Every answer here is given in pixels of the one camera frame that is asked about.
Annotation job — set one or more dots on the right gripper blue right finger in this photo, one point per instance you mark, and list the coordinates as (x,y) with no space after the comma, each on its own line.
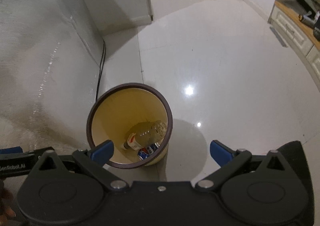
(221,153)

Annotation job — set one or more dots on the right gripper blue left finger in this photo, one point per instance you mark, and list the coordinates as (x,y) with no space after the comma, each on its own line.
(102,153)

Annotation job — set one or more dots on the crushed blue pepsi can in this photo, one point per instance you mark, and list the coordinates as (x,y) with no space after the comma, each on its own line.
(147,151)

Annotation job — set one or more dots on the clear plastic bottle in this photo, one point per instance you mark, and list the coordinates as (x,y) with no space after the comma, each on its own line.
(144,134)

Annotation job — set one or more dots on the yellow plastic trash bin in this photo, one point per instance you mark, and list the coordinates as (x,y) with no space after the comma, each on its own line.
(117,111)

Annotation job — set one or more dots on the person left hand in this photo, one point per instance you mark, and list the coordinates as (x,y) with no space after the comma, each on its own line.
(7,212)

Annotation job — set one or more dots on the white kitchen cabinets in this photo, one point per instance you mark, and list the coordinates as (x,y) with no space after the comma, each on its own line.
(299,36)

